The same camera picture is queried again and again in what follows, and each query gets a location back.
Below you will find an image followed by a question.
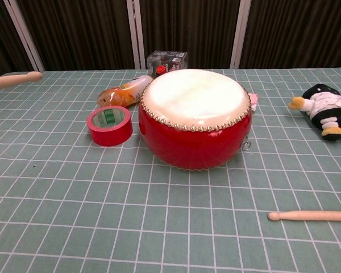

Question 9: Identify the green checked tablecloth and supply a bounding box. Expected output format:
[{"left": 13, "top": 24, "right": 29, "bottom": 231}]
[{"left": 0, "top": 67, "right": 341, "bottom": 273}]

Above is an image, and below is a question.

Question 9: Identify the white partition post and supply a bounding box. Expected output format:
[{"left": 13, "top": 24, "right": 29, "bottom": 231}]
[
  {"left": 4, "top": 0, "right": 45, "bottom": 72},
  {"left": 126, "top": 0, "right": 146, "bottom": 70},
  {"left": 231, "top": 0, "right": 252, "bottom": 69}
]

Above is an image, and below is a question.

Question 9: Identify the clear plastic box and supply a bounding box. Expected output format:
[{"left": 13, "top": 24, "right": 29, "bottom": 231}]
[{"left": 146, "top": 50, "right": 188, "bottom": 79}]

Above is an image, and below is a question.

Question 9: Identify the pink wet wipes pack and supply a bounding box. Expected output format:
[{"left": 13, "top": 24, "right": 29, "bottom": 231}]
[{"left": 248, "top": 93, "right": 259, "bottom": 113}]

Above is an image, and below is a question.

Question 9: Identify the red drum with white skin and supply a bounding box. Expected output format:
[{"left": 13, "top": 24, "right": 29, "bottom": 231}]
[{"left": 138, "top": 69, "right": 251, "bottom": 171}]

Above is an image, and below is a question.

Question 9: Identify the black white plush doll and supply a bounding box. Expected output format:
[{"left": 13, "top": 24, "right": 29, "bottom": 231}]
[{"left": 288, "top": 83, "right": 341, "bottom": 141}]

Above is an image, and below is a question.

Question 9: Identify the orange juice bottle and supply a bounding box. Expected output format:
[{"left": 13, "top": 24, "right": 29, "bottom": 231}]
[{"left": 97, "top": 75, "right": 153, "bottom": 108}]

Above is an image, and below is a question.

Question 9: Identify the red tape roll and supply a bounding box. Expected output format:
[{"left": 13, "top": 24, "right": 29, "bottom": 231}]
[{"left": 86, "top": 105, "right": 134, "bottom": 147}]

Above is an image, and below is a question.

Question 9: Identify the wooden drumstick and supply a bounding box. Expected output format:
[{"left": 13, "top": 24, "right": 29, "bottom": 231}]
[
  {"left": 0, "top": 71, "right": 43, "bottom": 91},
  {"left": 267, "top": 210, "right": 341, "bottom": 222}
]

